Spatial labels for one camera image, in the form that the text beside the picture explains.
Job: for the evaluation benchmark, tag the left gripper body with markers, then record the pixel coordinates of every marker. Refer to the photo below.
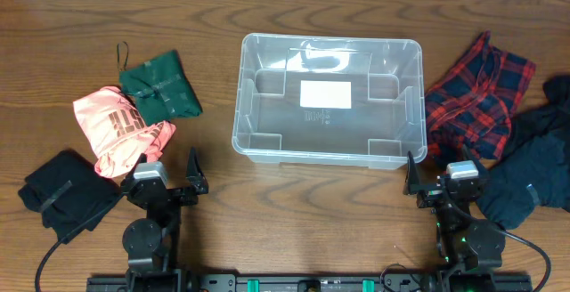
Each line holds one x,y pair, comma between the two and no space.
174,194

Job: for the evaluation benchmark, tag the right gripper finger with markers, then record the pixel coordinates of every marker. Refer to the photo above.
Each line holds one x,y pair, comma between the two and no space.
468,155
413,183

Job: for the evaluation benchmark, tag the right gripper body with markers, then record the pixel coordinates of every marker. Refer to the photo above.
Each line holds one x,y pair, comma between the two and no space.
432,198

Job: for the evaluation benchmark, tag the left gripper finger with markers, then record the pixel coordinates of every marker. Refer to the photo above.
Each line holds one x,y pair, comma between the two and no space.
142,159
194,174

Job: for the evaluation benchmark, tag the red plaid flannel garment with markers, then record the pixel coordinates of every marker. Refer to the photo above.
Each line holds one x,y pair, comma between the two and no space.
473,105

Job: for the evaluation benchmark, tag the pink printed garment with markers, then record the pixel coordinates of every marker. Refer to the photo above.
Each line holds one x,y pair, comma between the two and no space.
117,132

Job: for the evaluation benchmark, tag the dark navy taped garment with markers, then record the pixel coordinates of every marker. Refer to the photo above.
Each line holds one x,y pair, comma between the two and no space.
535,175

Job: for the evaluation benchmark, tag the dark green garment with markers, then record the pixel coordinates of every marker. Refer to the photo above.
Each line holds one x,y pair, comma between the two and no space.
159,87

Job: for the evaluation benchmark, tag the black garment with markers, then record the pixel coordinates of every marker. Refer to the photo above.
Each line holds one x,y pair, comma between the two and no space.
542,120
68,194

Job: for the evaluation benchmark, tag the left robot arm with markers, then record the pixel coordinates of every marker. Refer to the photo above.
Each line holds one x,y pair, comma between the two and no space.
151,242

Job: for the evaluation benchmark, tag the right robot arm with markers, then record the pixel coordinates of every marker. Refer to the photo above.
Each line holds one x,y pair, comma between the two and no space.
471,247

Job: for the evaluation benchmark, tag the clear plastic storage container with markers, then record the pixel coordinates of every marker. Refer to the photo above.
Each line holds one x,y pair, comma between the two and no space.
342,101

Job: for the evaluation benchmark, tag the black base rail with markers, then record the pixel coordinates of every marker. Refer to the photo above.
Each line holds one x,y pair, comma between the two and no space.
397,280

